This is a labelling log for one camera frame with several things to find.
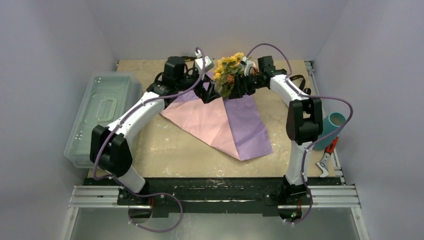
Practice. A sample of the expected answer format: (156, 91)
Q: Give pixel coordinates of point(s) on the black aluminium base frame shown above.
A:
(260, 195)

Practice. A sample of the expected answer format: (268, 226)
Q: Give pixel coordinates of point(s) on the orange handled cutter tool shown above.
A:
(323, 163)

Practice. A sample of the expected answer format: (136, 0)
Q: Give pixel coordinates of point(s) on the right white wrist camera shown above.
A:
(248, 65)

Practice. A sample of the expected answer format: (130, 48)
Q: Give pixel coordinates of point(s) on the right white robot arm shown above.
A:
(304, 121)

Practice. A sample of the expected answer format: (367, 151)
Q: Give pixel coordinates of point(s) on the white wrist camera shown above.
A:
(248, 65)
(203, 63)

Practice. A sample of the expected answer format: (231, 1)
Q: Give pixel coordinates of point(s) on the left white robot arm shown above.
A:
(110, 148)

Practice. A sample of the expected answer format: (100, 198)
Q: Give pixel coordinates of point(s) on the black printed ribbon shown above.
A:
(302, 83)

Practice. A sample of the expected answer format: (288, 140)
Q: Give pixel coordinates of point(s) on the teal vase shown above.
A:
(331, 123)

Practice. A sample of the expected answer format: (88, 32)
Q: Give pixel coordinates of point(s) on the clear plastic storage box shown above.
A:
(107, 97)

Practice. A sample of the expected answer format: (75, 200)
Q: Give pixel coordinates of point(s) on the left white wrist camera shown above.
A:
(203, 63)

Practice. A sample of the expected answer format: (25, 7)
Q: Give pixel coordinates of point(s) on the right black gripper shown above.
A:
(241, 88)

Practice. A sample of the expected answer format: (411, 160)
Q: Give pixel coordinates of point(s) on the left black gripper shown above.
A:
(210, 93)

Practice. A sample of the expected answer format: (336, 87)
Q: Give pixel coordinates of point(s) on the flower bouquet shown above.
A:
(226, 71)

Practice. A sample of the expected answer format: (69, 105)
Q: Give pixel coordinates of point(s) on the pink wrapping paper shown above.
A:
(232, 126)

